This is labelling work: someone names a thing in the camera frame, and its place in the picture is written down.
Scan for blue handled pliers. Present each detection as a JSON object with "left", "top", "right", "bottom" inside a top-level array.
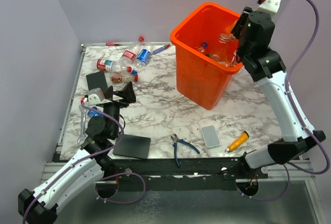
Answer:
[{"left": 170, "top": 133, "right": 200, "bottom": 168}]

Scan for black foam pad front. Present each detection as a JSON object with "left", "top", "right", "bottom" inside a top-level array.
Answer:
[{"left": 113, "top": 135, "right": 151, "bottom": 159}]

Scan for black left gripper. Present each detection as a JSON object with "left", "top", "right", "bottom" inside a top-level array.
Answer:
[{"left": 102, "top": 81, "right": 136, "bottom": 138}]

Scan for orange label slim bottle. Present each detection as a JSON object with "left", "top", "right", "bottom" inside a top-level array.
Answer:
[{"left": 211, "top": 34, "right": 231, "bottom": 67}]

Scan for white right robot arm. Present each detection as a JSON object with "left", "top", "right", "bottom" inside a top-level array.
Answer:
[{"left": 231, "top": 7, "right": 326, "bottom": 178}]

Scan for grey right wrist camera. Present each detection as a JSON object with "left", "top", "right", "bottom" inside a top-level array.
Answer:
[{"left": 255, "top": 0, "right": 281, "bottom": 17}]

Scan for silver wrench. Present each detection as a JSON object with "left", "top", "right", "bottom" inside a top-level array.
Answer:
[{"left": 77, "top": 106, "right": 86, "bottom": 145}]

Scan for red cap clear bottle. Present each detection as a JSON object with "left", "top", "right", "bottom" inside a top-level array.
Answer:
[{"left": 110, "top": 73, "right": 138, "bottom": 83}]

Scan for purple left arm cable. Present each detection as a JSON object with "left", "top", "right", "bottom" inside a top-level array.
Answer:
[{"left": 22, "top": 99, "right": 147, "bottom": 224}]

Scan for orange plastic bin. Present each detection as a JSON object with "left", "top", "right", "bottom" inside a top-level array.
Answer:
[{"left": 170, "top": 2, "right": 243, "bottom": 110}]

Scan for grey metal tin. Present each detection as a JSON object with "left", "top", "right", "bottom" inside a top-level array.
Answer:
[{"left": 201, "top": 125, "right": 220, "bottom": 148}]

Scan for clear bottle blue label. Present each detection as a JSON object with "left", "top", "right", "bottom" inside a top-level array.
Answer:
[{"left": 135, "top": 44, "right": 153, "bottom": 72}]

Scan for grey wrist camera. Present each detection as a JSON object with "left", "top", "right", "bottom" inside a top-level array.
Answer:
[
  {"left": 255, "top": 0, "right": 281, "bottom": 17},
  {"left": 83, "top": 88, "right": 105, "bottom": 106}
]

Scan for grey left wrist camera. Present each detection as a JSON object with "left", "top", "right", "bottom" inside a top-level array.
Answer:
[{"left": 83, "top": 88, "right": 105, "bottom": 106}]

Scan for black foam block left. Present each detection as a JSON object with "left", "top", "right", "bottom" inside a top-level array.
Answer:
[{"left": 86, "top": 71, "right": 108, "bottom": 93}]

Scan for small orange juice bottle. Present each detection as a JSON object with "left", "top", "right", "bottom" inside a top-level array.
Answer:
[{"left": 227, "top": 19, "right": 238, "bottom": 42}]

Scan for red label water bottle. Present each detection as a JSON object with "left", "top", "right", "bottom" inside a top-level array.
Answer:
[{"left": 96, "top": 59, "right": 132, "bottom": 73}]

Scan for red screwdriver at back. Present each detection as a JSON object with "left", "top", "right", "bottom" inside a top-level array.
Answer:
[{"left": 106, "top": 42, "right": 123, "bottom": 47}]

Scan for orange utility knife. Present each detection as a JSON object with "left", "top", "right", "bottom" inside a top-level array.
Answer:
[{"left": 225, "top": 131, "right": 249, "bottom": 153}]

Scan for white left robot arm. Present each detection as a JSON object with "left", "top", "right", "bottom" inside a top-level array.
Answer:
[{"left": 18, "top": 82, "right": 136, "bottom": 223}]

